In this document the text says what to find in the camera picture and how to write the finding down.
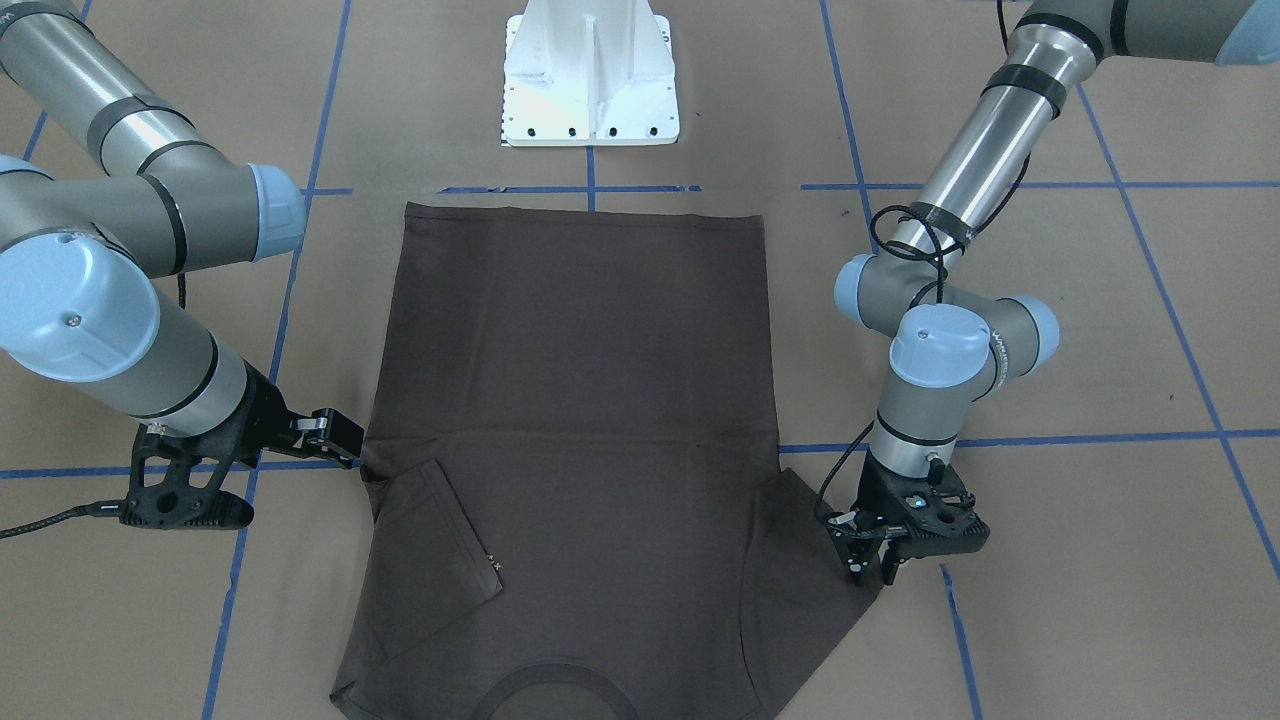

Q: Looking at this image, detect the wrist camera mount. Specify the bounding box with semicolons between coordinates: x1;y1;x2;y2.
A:
893;466;991;559
119;424;253;530

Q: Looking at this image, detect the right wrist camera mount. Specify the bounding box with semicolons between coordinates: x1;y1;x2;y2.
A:
119;424;253;530

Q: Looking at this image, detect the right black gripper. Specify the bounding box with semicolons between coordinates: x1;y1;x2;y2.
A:
205;364;366;469

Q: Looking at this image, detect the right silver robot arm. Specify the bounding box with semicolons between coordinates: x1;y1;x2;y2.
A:
3;1;364;466

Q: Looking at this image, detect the brown t-shirt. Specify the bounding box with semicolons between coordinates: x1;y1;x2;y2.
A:
330;204;877;719

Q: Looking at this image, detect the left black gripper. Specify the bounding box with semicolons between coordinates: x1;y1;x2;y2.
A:
828;455;951;587

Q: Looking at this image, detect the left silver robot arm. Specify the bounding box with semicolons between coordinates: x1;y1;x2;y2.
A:
815;1;1277;587

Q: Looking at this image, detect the white pedestal column base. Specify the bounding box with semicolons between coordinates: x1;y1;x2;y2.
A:
500;1;681;147

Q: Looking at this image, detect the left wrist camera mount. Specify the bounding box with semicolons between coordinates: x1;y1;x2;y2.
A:
893;466;991;559

